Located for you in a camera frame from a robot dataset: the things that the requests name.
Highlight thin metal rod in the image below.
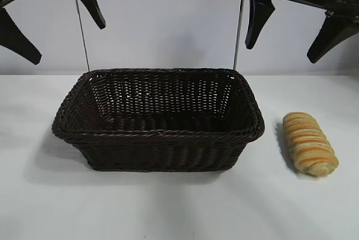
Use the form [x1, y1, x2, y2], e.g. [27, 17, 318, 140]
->
[73, 0, 91, 72]
[233, 0, 248, 71]

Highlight dark brown wicker basket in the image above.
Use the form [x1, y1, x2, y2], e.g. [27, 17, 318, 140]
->
[51, 67, 265, 172]

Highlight long striped bread loaf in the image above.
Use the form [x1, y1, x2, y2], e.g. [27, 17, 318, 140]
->
[282, 112, 339, 177]

